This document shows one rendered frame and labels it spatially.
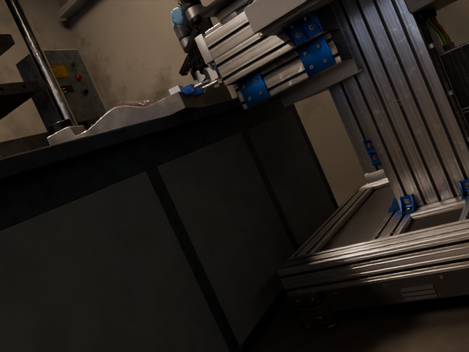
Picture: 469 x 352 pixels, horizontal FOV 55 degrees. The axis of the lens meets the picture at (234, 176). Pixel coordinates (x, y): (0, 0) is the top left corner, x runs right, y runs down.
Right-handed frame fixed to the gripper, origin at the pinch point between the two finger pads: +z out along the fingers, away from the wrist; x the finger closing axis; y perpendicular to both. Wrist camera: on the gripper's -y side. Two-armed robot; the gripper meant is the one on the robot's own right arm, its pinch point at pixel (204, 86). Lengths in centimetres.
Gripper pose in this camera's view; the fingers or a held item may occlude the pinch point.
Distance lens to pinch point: 226.5
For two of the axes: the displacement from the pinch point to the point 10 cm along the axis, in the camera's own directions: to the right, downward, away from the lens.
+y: 7.6, -3.0, -5.7
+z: 4.1, 9.1, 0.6
